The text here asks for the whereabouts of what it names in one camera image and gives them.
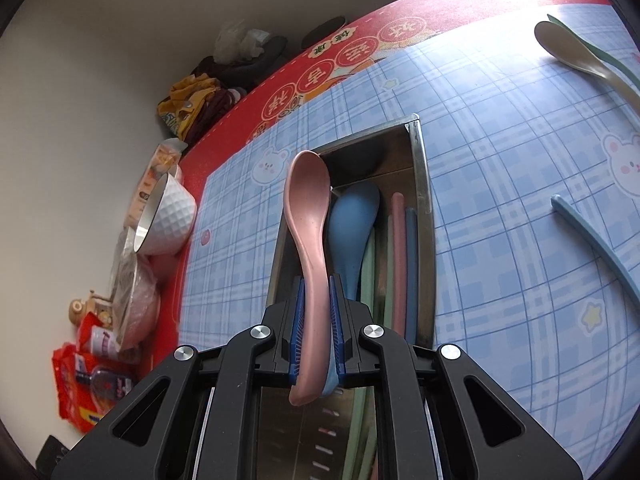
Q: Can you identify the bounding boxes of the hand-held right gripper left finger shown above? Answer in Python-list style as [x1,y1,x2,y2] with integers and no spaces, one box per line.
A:
[50,276,306,480]

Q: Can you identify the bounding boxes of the beige spoon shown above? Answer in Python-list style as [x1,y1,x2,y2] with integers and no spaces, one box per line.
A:
[534,20,640,104]

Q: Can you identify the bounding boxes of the maroon clothes pile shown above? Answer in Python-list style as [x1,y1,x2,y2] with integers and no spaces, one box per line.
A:
[185,55,248,143]

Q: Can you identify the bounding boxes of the pink spoon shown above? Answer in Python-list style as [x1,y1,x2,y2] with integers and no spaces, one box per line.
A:
[282,150,332,407]

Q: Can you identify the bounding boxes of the clear small bottle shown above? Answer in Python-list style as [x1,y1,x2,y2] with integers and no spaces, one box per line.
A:
[90,367,136,402]

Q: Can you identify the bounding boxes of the blue spoon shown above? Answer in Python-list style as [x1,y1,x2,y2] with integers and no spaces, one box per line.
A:
[322,181,382,398]

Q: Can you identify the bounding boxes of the red snack packet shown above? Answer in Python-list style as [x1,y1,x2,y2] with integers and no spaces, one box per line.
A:
[52,342,138,433]

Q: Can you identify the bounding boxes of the green spoon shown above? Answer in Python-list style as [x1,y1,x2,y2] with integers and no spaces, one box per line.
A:
[546,14,640,77]

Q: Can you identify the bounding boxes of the white and red packet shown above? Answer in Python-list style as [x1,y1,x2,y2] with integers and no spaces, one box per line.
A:
[77,312,126,362]

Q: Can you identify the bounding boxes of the blue plaid table mat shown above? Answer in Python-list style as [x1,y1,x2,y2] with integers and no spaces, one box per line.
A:
[135,0,640,480]

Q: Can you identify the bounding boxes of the long metal utensil container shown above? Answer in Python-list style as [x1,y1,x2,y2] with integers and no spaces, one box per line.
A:
[262,114,435,480]

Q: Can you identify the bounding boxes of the yellow snack bags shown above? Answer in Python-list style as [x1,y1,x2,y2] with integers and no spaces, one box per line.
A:
[157,74,221,136]

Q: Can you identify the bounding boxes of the green chopstick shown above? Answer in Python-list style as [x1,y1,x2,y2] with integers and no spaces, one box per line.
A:
[382,214,395,323]
[349,232,379,480]

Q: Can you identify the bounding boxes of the clear bag with pink bowl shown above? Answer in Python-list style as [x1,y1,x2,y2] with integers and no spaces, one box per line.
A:
[110,245,162,352]

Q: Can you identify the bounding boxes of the crumpled clear plastic bag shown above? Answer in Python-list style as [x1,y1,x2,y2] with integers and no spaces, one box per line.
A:
[214,20,273,63]

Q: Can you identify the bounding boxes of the pink chopstick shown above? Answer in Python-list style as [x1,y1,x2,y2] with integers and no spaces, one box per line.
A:
[391,192,407,332]

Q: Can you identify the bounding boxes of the small wooden figure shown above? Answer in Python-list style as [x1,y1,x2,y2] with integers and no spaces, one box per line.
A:
[70,289,115,326]

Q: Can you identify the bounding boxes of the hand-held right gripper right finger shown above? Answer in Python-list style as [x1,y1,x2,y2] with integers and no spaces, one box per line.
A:
[327,274,583,480]

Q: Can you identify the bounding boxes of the dark grey cloth item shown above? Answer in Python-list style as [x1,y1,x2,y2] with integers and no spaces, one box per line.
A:
[220,35,289,89]

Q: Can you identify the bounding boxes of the blue chopstick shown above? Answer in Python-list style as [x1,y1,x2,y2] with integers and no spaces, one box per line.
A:
[550,195,640,307]
[403,207,419,345]

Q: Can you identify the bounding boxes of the orange snack package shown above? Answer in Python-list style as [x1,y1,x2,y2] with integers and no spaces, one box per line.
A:
[127,139,188,231]

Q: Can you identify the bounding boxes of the white dimpled bowl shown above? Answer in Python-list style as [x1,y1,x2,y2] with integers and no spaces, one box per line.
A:
[132,172,197,256]

